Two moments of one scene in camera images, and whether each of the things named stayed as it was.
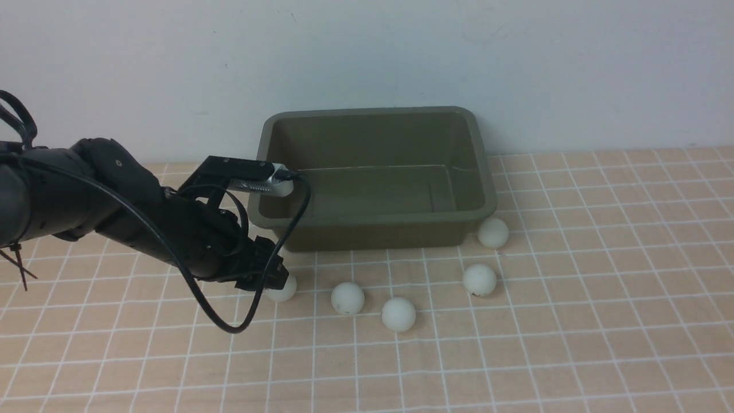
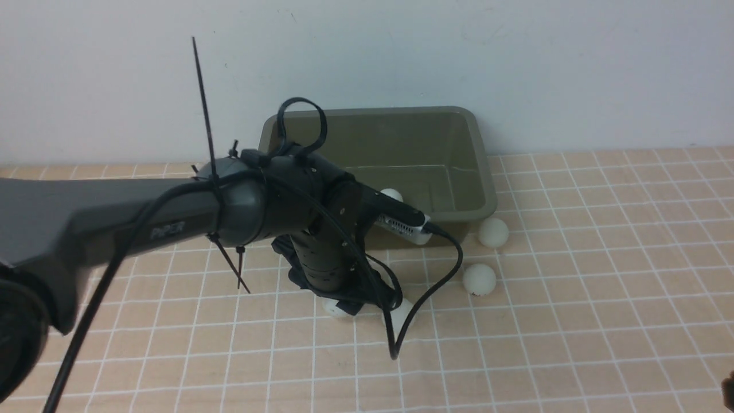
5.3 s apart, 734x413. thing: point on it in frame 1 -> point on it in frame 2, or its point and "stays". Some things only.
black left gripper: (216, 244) -> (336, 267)
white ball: (493, 233) stays
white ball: (479, 280) stays
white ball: (398, 314) stays
